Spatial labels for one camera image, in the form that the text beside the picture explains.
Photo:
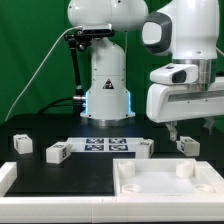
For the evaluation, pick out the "white square table top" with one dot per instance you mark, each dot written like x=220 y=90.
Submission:
x=154 y=177

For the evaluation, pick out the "mounted grey camera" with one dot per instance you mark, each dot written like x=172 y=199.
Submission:
x=100 y=30

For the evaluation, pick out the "white left fence wall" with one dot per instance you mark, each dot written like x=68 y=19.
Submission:
x=8 y=174

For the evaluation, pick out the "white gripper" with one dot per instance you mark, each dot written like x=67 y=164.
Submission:
x=179 y=102

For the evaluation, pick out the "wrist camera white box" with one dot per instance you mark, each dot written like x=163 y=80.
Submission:
x=175 y=74

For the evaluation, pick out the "tag marker sheet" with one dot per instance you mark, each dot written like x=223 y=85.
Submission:
x=99 y=144

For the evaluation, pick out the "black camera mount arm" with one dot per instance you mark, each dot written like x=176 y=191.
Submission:
x=78 y=99

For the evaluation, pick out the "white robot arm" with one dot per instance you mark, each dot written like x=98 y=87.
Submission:
x=186 y=29

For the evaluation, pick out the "white front fence wall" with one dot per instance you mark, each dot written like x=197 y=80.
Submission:
x=106 y=210

